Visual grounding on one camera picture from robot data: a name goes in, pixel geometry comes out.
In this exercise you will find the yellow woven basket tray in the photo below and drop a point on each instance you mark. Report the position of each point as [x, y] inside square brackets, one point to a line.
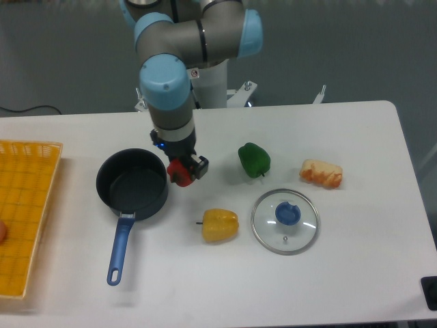
[28, 171]

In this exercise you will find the red toy bell pepper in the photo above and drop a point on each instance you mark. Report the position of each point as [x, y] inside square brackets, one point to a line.
[180, 165]

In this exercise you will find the orange white toy bread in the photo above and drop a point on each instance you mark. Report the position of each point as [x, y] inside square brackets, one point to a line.
[322, 173]

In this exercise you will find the black device table corner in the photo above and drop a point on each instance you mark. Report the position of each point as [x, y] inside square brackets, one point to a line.
[429, 286]

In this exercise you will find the dark pot blue handle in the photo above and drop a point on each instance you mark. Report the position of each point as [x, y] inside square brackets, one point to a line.
[133, 184]

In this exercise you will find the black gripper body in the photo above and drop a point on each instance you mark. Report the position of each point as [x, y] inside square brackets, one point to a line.
[175, 149]

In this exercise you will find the yellow toy bell pepper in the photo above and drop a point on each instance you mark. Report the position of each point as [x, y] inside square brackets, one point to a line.
[218, 225]

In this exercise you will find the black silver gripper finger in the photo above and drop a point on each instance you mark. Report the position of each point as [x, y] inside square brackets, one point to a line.
[197, 166]

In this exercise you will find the green toy bell pepper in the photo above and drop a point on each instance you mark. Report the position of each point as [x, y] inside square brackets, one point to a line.
[254, 160]

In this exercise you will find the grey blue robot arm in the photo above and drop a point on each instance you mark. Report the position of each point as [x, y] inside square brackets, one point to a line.
[170, 38]

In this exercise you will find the glass lid blue knob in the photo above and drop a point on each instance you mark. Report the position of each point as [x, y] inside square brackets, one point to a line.
[285, 222]

